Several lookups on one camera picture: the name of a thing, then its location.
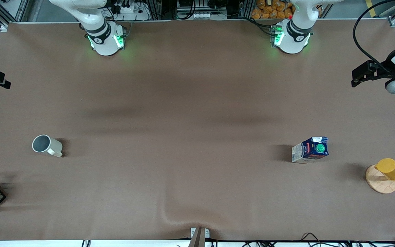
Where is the white mug with grey inside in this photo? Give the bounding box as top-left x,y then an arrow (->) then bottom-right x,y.
32,134 -> 64,158

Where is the blue milk carton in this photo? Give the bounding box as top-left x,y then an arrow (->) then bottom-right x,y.
291,136 -> 330,164

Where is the yellow cup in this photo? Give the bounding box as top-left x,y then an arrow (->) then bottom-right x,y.
374,157 -> 395,181

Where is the wooden mug stand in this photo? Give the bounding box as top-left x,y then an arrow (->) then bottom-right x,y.
365,164 -> 395,195

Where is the bag of orange buns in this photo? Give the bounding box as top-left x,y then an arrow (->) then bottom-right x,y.
251,0 -> 296,20

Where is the white power strip with plugs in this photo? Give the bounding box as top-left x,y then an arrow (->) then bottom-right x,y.
110,0 -> 151,21

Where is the long white power strip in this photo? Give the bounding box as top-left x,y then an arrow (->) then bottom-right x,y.
193,12 -> 228,20

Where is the brown table cover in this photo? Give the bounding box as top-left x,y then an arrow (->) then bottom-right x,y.
0,19 -> 395,241

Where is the black base cable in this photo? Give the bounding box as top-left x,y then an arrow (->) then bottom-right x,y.
243,16 -> 274,37

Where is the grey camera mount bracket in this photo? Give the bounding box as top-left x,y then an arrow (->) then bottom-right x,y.
188,227 -> 211,247

